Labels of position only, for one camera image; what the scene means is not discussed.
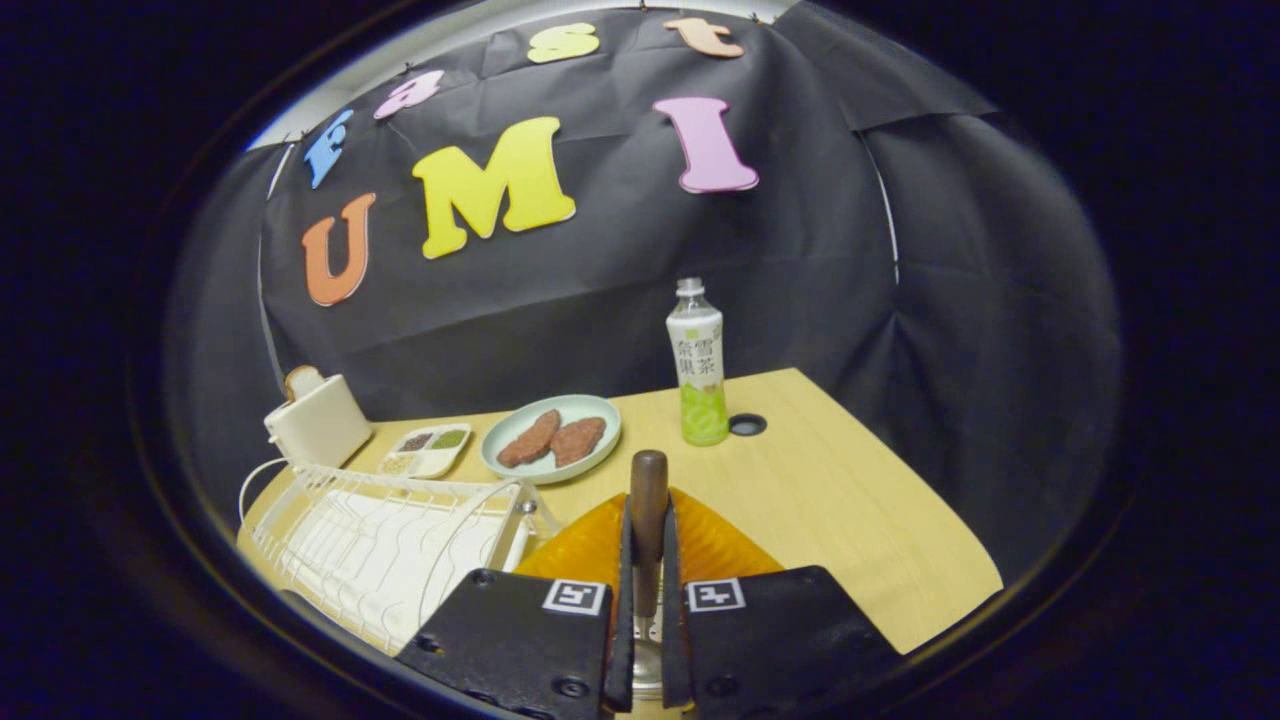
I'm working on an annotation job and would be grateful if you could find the white toaster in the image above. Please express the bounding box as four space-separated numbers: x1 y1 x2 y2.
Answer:
264 372 374 469

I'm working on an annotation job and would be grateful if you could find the white toaster cable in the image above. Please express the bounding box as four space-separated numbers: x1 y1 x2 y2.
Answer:
238 456 291 526

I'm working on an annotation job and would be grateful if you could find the white rack drip tray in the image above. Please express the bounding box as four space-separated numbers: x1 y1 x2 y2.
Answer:
290 488 531 641

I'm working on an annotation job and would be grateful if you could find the green tea bottle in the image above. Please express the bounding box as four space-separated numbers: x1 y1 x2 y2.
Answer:
666 277 731 447

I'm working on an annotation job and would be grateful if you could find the pale green plate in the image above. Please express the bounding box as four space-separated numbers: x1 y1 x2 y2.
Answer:
480 394 623 486

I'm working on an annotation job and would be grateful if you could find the wooden handled metal spoon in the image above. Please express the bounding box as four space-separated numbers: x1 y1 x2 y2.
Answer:
629 449 671 706

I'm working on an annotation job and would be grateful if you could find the white divided grain tray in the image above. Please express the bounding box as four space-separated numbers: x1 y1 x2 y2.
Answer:
378 423 473 481

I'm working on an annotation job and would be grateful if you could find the brown meat piece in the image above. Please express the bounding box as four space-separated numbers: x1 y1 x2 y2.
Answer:
551 416 608 469
497 409 562 469

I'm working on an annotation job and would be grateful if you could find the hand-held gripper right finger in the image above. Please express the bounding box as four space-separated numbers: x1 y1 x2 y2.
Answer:
658 487 903 717

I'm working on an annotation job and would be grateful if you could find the white wire dish rack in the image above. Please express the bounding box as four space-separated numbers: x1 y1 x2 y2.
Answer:
245 460 563 656

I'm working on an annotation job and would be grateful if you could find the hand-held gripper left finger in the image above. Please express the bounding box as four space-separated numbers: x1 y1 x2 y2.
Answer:
395 490 638 719

